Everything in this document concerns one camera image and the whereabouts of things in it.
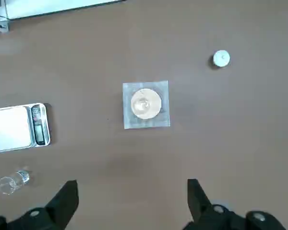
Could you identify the silver digital balance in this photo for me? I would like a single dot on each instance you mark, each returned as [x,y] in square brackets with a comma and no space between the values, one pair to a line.
[12,128]

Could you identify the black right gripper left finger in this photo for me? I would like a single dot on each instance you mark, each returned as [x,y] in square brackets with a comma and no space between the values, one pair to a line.
[60,206]

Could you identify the small glass beaker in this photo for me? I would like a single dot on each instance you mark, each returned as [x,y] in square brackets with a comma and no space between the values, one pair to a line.
[14,183]

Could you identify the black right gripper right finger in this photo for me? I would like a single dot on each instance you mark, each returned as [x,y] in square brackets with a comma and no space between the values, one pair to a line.
[199,206]

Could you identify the small white lamp cap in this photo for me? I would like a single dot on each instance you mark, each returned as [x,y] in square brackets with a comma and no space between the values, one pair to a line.
[221,58]

